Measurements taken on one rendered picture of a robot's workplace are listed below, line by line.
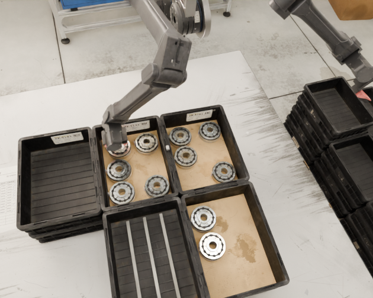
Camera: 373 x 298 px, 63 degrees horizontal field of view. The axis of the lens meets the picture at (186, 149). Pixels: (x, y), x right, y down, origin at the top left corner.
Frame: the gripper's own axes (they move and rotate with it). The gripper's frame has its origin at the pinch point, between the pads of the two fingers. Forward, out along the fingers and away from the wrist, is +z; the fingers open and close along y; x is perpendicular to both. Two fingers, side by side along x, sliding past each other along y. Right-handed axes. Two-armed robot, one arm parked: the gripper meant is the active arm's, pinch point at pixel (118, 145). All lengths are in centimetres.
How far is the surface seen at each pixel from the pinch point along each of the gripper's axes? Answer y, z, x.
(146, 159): 10.8, 4.3, -7.9
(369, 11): 266, 106, 155
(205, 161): 36.9, 5.5, -13.7
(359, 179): 136, 56, -26
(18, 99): -51, 18, 48
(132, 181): 3.5, 3.1, -17.0
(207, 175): 35.8, 4.9, -21.0
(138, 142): 8.7, 1.8, 0.4
